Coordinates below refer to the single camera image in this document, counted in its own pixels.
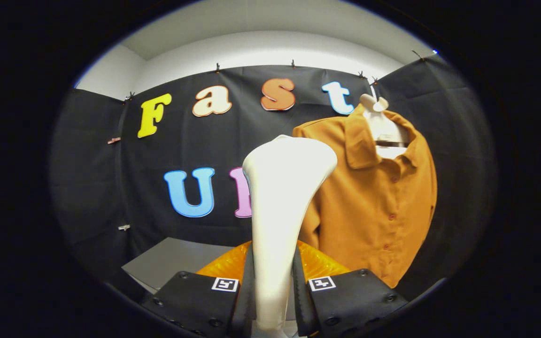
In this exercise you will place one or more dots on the white garment steamer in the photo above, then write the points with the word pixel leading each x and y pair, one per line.
pixel 280 211

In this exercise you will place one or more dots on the row of black clips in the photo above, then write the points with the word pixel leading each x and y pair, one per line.
pixel 217 68

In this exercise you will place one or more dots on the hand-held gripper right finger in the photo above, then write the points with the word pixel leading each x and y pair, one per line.
pixel 355 300

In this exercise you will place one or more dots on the orange button-up shirt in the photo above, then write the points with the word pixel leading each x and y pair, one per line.
pixel 369 211

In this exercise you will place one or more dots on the small red clip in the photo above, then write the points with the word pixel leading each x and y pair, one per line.
pixel 114 140

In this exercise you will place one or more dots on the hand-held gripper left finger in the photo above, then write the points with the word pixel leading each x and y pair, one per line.
pixel 195 300

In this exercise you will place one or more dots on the grey cabinet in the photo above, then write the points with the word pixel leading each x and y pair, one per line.
pixel 172 263

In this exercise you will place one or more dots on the white clothes hanger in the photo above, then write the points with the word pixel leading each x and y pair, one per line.
pixel 385 131

